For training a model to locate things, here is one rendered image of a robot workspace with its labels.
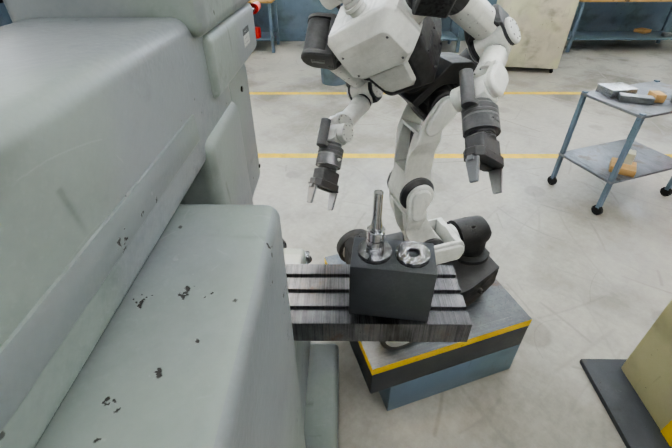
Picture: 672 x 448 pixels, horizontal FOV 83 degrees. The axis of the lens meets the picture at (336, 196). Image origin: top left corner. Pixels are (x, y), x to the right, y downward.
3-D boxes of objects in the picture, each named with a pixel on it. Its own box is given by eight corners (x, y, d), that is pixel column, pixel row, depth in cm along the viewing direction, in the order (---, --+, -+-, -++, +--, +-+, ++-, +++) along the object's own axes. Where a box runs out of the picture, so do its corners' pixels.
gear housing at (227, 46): (153, 49, 88) (140, 0, 82) (259, 48, 87) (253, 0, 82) (66, 103, 60) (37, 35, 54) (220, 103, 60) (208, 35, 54)
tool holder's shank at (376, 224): (379, 234, 95) (382, 197, 89) (367, 230, 97) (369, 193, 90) (384, 227, 97) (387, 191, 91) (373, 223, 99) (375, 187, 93)
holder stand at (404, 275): (352, 282, 118) (354, 232, 107) (425, 289, 116) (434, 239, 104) (348, 314, 108) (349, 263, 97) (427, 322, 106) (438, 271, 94)
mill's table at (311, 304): (83, 279, 130) (74, 262, 126) (448, 281, 129) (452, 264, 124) (39, 338, 111) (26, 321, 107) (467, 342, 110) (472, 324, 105)
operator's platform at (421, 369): (440, 275, 249) (450, 228, 227) (510, 368, 196) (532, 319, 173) (325, 305, 230) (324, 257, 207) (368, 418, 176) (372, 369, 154)
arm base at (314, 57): (319, 33, 136) (303, 12, 126) (352, 28, 130) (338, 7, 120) (312, 72, 133) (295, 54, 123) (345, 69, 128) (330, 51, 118)
